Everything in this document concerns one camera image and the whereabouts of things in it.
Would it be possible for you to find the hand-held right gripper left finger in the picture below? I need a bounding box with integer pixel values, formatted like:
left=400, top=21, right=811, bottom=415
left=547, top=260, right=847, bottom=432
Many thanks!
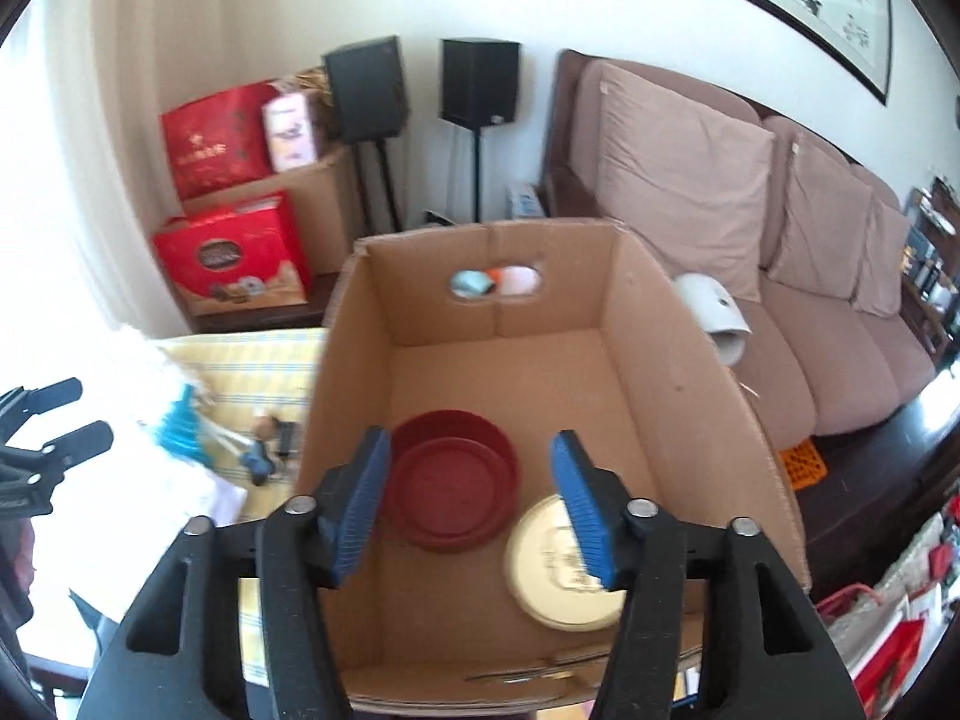
left=75, top=426, right=395, bottom=720

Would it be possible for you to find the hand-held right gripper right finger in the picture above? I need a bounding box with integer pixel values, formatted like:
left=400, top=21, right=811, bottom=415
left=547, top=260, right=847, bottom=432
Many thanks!
left=550, top=429, right=863, bottom=720

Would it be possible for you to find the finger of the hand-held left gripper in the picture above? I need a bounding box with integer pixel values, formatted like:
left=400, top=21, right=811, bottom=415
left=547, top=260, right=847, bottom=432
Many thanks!
left=0, top=379, right=83, bottom=428
left=0, top=421, right=115, bottom=482

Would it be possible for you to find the dark red plastic saucer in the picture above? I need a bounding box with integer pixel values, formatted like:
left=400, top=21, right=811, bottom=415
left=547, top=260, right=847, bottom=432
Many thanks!
left=388, top=410, right=521, bottom=554

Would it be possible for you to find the teal ribbed silicone toy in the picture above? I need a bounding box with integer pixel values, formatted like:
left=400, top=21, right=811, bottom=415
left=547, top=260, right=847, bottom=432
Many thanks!
left=154, top=382, right=215, bottom=460

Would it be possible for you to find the brown cardboard box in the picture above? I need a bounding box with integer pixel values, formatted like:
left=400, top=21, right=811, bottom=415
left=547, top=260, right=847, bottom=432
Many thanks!
left=296, top=217, right=815, bottom=717

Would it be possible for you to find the white fluffy cloth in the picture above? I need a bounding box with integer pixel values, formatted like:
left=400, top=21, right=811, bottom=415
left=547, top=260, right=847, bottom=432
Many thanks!
left=97, top=322, right=203, bottom=451

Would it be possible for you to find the blue bone-shaped toy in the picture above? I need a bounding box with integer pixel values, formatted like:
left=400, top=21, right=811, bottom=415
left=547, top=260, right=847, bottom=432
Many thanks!
left=240, top=442, right=280, bottom=485

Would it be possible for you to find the white paper sheet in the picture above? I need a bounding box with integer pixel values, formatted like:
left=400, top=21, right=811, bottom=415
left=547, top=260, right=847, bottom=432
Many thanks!
left=180, top=465, right=248, bottom=527

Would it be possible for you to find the yellow checked cloth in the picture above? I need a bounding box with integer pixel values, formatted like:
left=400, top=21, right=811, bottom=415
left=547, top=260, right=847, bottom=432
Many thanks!
left=154, top=326, right=335, bottom=691

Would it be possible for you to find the dark wooden side table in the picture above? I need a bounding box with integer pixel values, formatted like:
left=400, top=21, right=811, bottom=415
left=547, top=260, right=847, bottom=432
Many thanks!
left=187, top=270, right=347, bottom=335

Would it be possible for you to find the red gift box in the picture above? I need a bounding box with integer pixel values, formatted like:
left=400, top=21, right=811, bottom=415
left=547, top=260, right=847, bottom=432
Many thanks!
left=152, top=193, right=312, bottom=316

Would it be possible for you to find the white curved appliance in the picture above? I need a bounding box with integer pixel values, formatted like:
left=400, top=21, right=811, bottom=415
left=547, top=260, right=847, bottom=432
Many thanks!
left=673, top=272, right=752, bottom=368

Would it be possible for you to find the red gift bag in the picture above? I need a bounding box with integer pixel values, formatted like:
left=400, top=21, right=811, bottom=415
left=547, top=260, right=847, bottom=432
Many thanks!
left=159, top=82, right=280, bottom=202

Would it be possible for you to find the large closed cardboard box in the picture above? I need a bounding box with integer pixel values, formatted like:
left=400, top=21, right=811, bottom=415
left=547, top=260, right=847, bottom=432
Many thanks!
left=182, top=142, right=368, bottom=275

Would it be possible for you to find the blue and white box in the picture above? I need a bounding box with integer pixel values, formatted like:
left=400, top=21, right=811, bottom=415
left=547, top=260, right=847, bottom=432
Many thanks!
left=504, top=181, right=545, bottom=220

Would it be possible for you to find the colourful clutter pile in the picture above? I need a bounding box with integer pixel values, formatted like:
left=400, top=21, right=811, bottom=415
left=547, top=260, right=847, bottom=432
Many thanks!
left=817, top=495, right=960, bottom=720

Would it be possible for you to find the black tripod speaker stand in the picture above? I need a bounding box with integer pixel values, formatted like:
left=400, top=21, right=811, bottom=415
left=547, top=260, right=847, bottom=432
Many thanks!
left=352, top=136, right=404, bottom=237

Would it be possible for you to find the large pink sofa cushion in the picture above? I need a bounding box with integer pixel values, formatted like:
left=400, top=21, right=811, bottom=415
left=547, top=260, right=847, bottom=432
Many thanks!
left=596, top=61, right=777, bottom=302

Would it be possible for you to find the pink and white box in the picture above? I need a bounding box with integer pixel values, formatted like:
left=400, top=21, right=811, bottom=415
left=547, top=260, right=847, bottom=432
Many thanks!
left=261, top=90, right=325, bottom=172

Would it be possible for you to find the black pole speaker stand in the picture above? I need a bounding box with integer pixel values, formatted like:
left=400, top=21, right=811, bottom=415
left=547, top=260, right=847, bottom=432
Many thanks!
left=469, top=124, right=485, bottom=224

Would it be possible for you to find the medium pink sofa cushion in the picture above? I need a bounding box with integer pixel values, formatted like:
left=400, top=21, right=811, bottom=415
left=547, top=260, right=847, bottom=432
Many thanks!
left=765, top=131, right=875, bottom=308

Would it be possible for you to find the small pink sofa cushion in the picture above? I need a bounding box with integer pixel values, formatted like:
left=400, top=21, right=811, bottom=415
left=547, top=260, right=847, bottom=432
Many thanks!
left=851, top=195, right=912, bottom=318

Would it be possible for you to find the gold patterned gift bag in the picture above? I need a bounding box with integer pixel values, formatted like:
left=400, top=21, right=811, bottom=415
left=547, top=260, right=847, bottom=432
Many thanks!
left=292, top=66, right=335, bottom=112

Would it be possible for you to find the black speaker with slanted face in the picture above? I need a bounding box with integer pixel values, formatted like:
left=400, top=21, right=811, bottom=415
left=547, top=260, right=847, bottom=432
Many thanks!
left=322, top=36, right=412, bottom=143

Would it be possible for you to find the cluttered dark wooden shelf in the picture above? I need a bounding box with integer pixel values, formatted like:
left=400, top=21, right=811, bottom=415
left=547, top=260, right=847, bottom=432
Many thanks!
left=900, top=176, right=960, bottom=376

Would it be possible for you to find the black upright speaker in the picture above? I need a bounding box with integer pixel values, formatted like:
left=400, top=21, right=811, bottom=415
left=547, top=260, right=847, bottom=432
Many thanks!
left=439, top=37, right=521, bottom=128

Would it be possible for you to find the brown wooden frame sofa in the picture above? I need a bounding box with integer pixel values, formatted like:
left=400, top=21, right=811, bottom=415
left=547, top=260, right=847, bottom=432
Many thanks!
left=540, top=49, right=938, bottom=458

